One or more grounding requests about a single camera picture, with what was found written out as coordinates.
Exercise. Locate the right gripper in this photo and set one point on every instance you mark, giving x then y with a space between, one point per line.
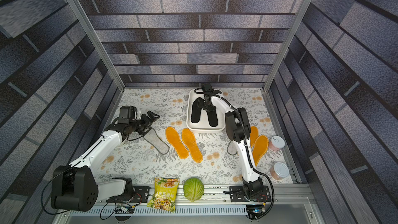
208 103

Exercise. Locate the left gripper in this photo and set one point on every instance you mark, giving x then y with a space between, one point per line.
152 116

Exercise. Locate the black insole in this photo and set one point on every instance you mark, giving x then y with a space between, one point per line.
212 118
196 110

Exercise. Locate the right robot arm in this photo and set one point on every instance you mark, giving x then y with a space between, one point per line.
238 130

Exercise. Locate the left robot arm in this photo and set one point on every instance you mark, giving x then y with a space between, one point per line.
74 187

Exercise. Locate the white plastic storage box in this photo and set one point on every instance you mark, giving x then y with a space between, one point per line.
203 125

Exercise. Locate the grey felt insole left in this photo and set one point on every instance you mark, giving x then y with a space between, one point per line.
152 138

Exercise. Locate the grey felt insole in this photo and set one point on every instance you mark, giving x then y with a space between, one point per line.
231 149
152 138

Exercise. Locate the orange insole centre left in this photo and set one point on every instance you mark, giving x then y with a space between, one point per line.
173 138

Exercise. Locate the orange insole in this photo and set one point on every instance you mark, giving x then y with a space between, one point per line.
259 148
253 136
173 138
190 141

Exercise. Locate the floral table cloth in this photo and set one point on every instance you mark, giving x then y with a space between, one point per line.
138 160

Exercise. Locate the orange insole centre right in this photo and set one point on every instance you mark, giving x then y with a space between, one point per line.
190 141

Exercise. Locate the grey felt insole right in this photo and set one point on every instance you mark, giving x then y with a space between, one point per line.
231 149

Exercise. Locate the orange insole far right inner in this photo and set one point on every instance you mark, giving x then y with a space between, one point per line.
253 136

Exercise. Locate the green yellow snack bag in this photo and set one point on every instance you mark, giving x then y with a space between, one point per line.
165 192

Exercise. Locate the orange insole far right outer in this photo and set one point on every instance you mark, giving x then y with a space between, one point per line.
259 148

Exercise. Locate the green cabbage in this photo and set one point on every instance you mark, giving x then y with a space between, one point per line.
193 189

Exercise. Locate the pink can white lid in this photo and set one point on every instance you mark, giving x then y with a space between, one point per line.
276 143

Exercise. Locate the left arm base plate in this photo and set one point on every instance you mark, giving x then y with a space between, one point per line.
133 194

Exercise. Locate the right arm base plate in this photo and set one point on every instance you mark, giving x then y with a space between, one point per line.
238 194

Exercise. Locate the aluminium front rail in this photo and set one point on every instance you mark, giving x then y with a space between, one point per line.
293 204

